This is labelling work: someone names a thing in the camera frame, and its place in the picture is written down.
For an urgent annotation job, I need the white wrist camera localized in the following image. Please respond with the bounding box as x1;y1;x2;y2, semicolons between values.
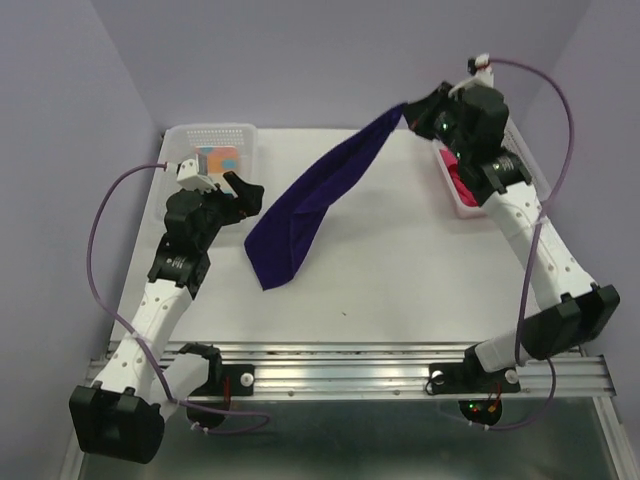
177;158;219;192
448;53;494;97

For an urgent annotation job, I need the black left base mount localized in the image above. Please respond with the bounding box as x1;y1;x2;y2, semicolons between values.
186;364;255;430

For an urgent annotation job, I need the white perforated left basket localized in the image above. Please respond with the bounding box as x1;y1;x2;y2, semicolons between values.
146;123;258;233

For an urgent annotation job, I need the white perforated right basket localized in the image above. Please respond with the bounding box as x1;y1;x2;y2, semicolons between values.
431;120;551;220

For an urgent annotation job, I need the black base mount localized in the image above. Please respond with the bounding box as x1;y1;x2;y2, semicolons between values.
424;362;521;429
186;364;255;430

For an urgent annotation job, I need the aluminium rail frame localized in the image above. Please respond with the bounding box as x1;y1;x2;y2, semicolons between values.
58;294;626;480

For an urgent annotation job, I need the blue orange dotted towel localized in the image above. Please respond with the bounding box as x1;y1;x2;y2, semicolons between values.
196;146;240;194

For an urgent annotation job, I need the purple towel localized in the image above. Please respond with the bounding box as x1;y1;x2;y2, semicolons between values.
244;103;405;290

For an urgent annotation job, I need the white perforated basket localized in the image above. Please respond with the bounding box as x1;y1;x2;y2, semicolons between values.
431;120;551;220
146;123;258;233

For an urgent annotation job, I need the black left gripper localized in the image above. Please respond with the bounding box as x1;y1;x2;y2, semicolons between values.
191;172;263;251

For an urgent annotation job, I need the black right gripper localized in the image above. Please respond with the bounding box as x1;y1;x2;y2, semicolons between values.
398;78;470;159

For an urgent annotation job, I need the pink towel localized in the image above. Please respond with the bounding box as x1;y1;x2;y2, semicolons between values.
440;148;478;208

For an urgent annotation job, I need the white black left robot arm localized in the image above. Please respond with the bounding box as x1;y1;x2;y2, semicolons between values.
69;172;264;464

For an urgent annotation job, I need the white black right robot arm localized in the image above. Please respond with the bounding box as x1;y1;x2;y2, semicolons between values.
403;82;620;390

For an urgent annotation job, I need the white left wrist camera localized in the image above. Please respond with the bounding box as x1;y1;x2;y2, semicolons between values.
177;158;219;192

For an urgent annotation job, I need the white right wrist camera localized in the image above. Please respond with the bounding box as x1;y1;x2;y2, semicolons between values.
448;53;494;97

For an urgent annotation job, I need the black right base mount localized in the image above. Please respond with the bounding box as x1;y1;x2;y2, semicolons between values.
424;362;521;429

